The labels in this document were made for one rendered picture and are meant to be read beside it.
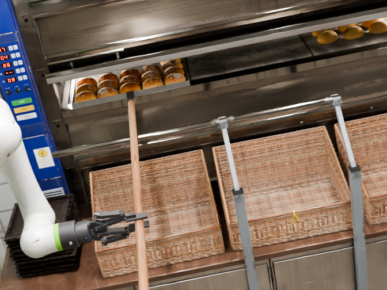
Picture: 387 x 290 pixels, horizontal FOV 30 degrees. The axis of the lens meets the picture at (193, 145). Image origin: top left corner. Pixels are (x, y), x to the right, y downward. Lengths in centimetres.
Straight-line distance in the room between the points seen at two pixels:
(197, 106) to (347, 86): 71
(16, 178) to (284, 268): 134
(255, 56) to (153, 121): 58
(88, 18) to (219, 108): 73
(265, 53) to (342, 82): 39
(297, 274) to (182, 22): 122
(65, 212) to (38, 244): 90
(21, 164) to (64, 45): 91
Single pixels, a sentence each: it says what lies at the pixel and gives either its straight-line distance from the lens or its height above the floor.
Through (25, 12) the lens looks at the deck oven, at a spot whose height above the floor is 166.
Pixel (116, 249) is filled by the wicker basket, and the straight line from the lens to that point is 314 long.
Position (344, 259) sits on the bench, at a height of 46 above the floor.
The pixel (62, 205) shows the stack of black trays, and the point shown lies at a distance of 338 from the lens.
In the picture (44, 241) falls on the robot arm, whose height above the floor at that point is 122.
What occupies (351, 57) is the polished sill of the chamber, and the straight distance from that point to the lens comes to 341.
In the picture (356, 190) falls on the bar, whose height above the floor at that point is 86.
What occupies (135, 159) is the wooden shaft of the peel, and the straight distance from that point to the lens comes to 276.
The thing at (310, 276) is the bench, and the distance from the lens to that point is 331.
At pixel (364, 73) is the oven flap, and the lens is 349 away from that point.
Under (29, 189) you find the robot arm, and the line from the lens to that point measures 248.
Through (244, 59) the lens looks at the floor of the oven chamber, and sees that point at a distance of 348.
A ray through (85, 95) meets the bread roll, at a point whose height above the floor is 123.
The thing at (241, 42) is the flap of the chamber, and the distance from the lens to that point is 310.
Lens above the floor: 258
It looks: 30 degrees down
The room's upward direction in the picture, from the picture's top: 11 degrees counter-clockwise
